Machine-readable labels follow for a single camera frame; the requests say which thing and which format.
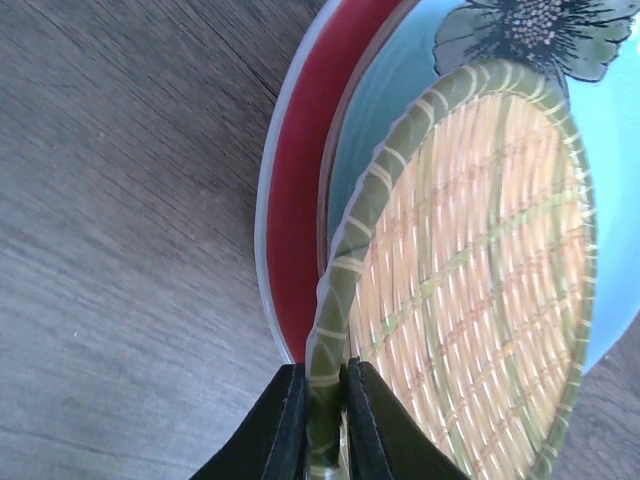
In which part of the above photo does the light blue floral plate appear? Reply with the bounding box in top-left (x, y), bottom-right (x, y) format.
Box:
top-left (318, 1), bottom-right (639, 367)

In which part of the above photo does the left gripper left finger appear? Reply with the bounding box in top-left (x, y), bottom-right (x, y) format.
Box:
top-left (192, 364), bottom-right (306, 480)

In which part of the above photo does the red rimmed plate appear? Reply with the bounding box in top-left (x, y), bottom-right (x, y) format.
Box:
top-left (254, 1), bottom-right (414, 363)

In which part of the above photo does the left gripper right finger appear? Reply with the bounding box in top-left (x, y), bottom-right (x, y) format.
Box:
top-left (345, 358), bottom-right (467, 480)

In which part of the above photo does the woven bamboo plate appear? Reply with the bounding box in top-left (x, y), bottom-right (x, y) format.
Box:
top-left (306, 60), bottom-right (597, 479)

